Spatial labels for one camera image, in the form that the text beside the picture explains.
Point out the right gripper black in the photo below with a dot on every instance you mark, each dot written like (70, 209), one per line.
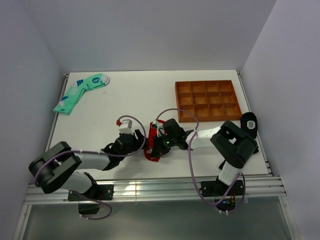
(157, 150)

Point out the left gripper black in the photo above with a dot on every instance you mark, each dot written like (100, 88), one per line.
(140, 137)

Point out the red santa sock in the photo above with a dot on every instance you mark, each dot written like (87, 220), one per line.
(151, 136)

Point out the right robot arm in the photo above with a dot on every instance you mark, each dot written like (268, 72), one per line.
(234, 144)

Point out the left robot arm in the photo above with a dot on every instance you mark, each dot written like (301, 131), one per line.
(58, 167)

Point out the orange compartment tray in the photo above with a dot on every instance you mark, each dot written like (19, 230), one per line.
(207, 100)

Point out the mint green patterned sock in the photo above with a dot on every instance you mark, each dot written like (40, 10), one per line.
(74, 93)

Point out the black blue sock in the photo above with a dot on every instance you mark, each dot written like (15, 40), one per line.
(249, 124)

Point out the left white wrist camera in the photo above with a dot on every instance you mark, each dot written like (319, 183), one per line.
(125, 126)

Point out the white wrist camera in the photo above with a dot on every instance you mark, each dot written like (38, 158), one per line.
(157, 124)
(125, 126)

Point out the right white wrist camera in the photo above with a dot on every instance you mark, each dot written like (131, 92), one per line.
(157, 124)

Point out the aluminium frame rail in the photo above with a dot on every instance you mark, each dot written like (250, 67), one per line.
(167, 189)

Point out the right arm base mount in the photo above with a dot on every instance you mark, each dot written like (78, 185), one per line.
(215, 188)

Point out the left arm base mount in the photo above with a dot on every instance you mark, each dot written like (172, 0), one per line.
(93, 200)

